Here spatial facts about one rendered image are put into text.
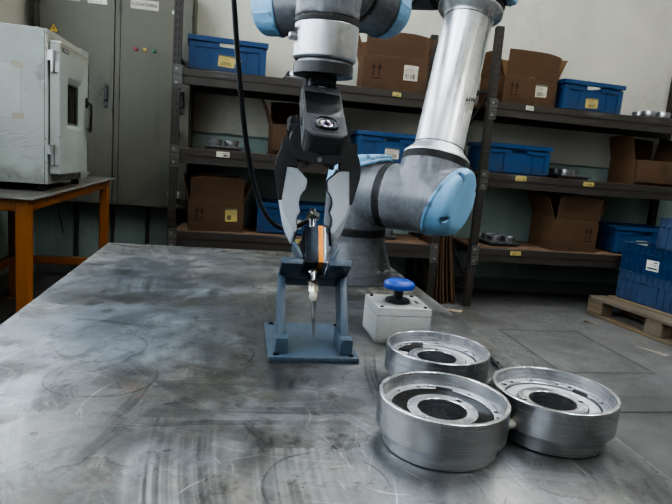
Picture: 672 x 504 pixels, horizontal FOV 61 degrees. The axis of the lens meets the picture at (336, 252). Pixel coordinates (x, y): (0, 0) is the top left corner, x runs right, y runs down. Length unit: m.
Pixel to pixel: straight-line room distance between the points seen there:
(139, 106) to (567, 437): 3.99
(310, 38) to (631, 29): 5.05
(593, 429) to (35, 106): 2.43
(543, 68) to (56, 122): 3.28
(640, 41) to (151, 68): 3.93
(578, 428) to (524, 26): 4.75
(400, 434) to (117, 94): 4.00
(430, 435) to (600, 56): 5.12
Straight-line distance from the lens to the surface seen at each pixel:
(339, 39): 0.68
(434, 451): 0.44
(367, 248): 1.02
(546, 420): 0.50
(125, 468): 0.44
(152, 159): 4.27
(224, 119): 4.49
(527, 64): 4.50
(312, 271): 0.67
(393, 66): 4.15
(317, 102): 0.65
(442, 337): 0.65
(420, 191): 0.94
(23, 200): 2.44
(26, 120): 2.66
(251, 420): 0.50
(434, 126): 0.99
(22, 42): 2.69
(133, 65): 4.32
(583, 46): 5.38
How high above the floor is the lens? 1.02
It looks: 9 degrees down
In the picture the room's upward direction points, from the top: 5 degrees clockwise
